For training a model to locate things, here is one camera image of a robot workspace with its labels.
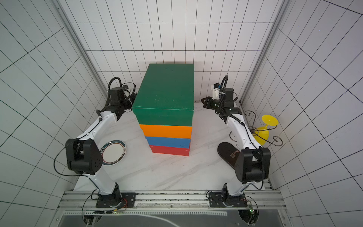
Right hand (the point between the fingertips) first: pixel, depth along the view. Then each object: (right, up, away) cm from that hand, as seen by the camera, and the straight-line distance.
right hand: (204, 97), depth 83 cm
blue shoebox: (-16, -27, -2) cm, 31 cm away
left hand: (-36, -1, +4) cm, 37 cm away
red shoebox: (-21, -32, 0) cm, 38 cm away
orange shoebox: (-22, -19, -14) cm, 32 cm away
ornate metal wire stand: (+29, -22, -22) cm, 43 cm away
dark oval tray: (+17, -35, +5) cm, 39 cm away
